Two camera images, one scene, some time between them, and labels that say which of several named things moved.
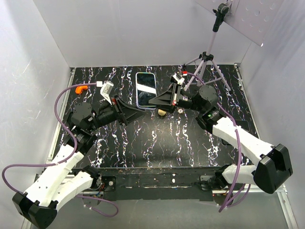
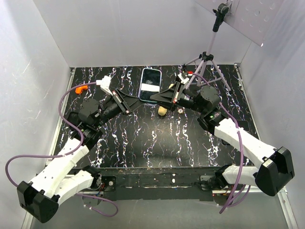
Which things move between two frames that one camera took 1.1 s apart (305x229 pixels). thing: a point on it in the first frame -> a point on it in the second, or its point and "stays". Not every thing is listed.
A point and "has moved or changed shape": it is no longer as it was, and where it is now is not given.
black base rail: (156, 183) stays
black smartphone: (243, 124) stays
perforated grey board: (253, 18) stays
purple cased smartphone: (146, 88) has moved or changed shape
